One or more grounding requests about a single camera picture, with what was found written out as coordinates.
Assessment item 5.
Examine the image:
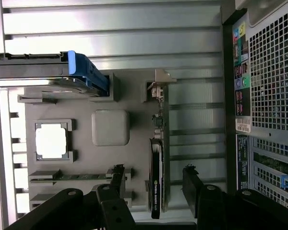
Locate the green RAM stick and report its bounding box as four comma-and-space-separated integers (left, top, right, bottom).
53, 169, 114, 181

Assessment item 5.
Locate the green graphics card black fan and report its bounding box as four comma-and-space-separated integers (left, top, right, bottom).
148, 69, 177, 219

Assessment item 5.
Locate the grey parts rack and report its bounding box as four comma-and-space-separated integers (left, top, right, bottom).
17, 70, 170, 213

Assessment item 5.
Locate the silver square CPU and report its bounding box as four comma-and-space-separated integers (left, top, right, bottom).
35, 124, 70, 160

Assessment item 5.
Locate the black perforated PC case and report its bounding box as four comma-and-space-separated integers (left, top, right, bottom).
222, 0, 288, 211

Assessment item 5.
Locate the hard disk with blue caddy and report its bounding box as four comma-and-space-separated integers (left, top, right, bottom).
0, 50, 110, 98

